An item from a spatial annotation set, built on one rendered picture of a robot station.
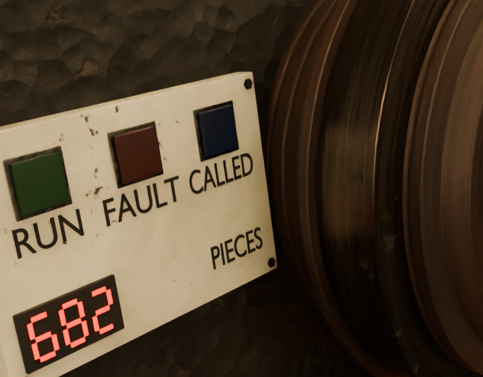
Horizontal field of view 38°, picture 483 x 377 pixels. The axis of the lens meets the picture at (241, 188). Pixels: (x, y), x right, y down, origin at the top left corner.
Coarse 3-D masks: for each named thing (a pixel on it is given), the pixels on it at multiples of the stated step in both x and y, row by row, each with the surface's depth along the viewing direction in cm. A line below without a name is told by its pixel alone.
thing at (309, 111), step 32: (320, 0) 66; (352, 0) 57; (320, 32) 62; (288, 64) 64; (320, 64) 55; (288, 96) 62; (320, 96) 55; (288, 128) 62; (288, 160) 61; (288, 192) 62; (288, 224) 63; (288, 256) 65; (320, 256) 57; (320, 288) 58; (352, 352) 62
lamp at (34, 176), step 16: (32, 160) 46; (48, 160) 47; (16, 176) 46; (32, 176) 46; (48, 176) 47; (64, 176) 48; (16, 192) 46; (32, 192) 46; (48, 192) 47; (64, 192) 48; (32, 208) 46; (48, 208) 47
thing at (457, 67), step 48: (480, 0) 54; (432, 48) 53; (480, 48) 54; (432, 96) 52; (480, 96) 53; (432, 144) 52; (480, 144) 53; (432, 192) 53; (480, 192) 54; (432, 240) 53; (480, 240) 54; (432, 288) 54; (480, 288) 55; (432, 336) 58; (480, 336) 60
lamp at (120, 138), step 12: (132, 132) 51; (144, 132) 52; (120, 144) 51; (132, 144) 51; (144, 144) 52; (156, 144) 53; (120, 156) 51; (132, 156) 51; (144, 156) 52; (156, 156) 53; (120, 168) 51; (132, 168) 52; (144, 168) 52; (156, 168) 53; (132, 180) 52
